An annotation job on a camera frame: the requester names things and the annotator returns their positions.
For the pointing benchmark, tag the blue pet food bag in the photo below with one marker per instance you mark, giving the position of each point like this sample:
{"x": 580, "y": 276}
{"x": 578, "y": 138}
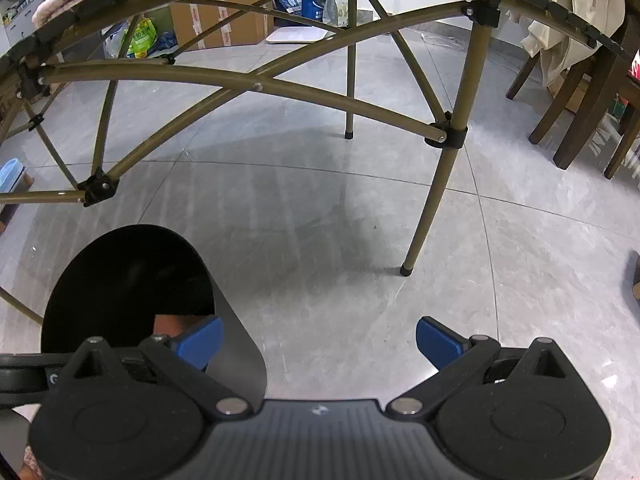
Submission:
{"x": 315, "y": 2}

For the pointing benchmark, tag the white flat board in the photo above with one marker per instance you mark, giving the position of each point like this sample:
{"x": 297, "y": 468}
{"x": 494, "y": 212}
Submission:
{"x": 300, "y": 34}

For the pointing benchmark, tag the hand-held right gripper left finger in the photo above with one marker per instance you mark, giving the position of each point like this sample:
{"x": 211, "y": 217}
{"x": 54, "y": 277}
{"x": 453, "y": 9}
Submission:
{"x": 202, "y": 341}

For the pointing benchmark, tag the large taped cardboard box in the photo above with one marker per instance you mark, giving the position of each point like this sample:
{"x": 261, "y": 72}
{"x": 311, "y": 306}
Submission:
{"x": 210, "y": 25}

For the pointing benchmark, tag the blue printed cardboard box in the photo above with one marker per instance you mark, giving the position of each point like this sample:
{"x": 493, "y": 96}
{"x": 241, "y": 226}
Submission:
{"x": 286, "y": 2}

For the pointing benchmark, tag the blue plastic container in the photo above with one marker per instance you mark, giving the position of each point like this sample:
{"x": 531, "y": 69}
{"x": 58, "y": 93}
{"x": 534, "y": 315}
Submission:
{"x": 10, "y": 172}

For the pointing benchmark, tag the pink fluffy rug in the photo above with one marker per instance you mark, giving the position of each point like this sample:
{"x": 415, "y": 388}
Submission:
{"x": 32, "y": 462}

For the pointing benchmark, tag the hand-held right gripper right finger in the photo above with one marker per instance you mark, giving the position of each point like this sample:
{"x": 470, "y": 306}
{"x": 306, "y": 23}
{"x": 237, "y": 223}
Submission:
{"x": 440, "y": 342}

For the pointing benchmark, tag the green snack bag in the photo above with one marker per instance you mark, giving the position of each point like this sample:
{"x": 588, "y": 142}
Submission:
{"x": 141, "y": 37}

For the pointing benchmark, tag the beige jacket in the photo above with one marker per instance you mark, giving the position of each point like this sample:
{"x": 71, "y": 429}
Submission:
{"x": 565, "y": 0}

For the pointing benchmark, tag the dark wooden chair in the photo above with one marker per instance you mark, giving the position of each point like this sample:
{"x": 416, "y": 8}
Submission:
{"x": 585, "y": 120}
{"x": 622, "y": 150}

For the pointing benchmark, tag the white plastic bag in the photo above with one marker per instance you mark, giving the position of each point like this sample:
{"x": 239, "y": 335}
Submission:
{"x": 115, "y": 40}

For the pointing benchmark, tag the black round trash bin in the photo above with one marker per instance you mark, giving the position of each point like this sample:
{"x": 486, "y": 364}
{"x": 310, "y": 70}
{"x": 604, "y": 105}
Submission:
{"x": 125, "y": 270}

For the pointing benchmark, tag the khaki folding table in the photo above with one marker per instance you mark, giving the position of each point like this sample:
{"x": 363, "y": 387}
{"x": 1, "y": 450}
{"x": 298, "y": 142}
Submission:
{"x": 452, "y": 135}

